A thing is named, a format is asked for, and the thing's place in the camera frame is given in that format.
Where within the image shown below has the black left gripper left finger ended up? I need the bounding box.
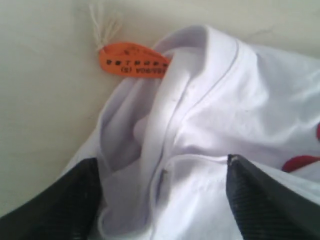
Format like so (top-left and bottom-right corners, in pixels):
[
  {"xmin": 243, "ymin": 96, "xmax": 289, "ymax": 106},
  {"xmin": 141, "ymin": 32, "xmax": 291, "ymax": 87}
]
[{"xmin": 0, "ymin": 158, "xmax": 102, "ymax": 240}]

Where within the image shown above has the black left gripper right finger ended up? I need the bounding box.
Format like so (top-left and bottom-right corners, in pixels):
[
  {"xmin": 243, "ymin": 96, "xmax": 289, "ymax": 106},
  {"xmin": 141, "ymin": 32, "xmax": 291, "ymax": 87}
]
[{"xmin": 226, "ymin": 155, "xmax": 320, "ymax": 240}]

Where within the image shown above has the white t-shirt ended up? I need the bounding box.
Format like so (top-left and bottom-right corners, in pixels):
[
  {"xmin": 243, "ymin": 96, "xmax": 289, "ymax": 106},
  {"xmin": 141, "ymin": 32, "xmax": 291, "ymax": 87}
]
[{"xmin": 70, "ymin": 26, "xmax": 320, "ymax": 240}]

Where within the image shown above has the orange hang tag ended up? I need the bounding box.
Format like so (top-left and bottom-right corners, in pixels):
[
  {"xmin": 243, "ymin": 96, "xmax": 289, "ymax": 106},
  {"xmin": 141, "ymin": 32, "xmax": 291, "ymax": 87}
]
[{"xmin": 89, "ymin": 4, "xmax": 171, "ymax": 79}]

